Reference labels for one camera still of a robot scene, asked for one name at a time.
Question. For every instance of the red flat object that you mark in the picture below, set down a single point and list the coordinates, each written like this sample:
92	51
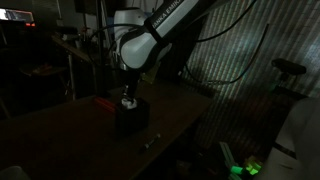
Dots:
104	103

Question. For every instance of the black and white marker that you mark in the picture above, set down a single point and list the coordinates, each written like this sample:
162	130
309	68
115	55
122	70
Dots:
152	141

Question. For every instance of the lit computer monitor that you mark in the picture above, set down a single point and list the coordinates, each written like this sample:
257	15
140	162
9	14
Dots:
15	16

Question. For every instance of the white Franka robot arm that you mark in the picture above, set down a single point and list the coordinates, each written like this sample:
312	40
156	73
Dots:
146	43

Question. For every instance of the glowing green objects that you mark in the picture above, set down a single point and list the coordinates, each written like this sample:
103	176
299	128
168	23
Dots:
248	167

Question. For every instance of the black box container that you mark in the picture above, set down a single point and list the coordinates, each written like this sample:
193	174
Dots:
133	118

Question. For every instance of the black camera on stand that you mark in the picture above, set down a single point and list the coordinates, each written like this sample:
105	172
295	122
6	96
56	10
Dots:
288	66

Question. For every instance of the background workbench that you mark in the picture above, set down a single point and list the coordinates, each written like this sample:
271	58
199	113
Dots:
71	48

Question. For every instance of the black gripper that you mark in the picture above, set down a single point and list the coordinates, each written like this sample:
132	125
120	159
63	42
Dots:
131	83

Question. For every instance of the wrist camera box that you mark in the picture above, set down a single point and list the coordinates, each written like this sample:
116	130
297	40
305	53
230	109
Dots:
149	76

